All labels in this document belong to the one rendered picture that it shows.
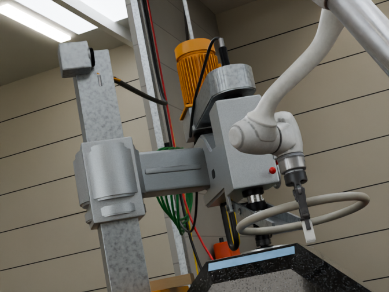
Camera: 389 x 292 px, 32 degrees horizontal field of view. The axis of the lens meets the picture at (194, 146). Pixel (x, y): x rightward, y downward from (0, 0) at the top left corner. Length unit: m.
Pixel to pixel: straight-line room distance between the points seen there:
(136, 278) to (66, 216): 5.77
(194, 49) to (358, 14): 2.04
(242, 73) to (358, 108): 4.88
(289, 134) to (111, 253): 1.41
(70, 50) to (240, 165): 1.08
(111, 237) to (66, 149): 5.85
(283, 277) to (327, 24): 0.86
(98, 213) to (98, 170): 0.21
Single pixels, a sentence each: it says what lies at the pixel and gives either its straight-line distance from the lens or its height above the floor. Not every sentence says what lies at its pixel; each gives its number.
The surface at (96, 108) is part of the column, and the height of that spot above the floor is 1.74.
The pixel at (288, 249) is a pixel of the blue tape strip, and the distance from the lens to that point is 2.46.
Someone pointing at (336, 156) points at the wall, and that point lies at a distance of 7.92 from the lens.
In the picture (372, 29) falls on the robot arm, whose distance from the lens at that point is 1.93.
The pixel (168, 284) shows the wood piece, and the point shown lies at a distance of 3.31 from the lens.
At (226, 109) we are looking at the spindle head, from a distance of 3.12.
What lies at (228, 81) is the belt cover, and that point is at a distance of 3.13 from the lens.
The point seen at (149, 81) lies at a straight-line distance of 5.79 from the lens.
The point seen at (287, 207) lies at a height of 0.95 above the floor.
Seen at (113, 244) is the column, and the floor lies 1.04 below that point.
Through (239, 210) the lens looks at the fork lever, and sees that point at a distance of 3.18.
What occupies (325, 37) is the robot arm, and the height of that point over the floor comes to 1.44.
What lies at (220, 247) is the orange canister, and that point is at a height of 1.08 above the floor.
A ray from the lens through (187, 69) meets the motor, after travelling 3.88.
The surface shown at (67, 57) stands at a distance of 3.52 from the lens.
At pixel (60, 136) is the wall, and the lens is 9.28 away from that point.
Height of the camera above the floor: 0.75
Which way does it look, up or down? 12 degrees up
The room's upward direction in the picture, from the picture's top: 11 degrees counter-clockwise
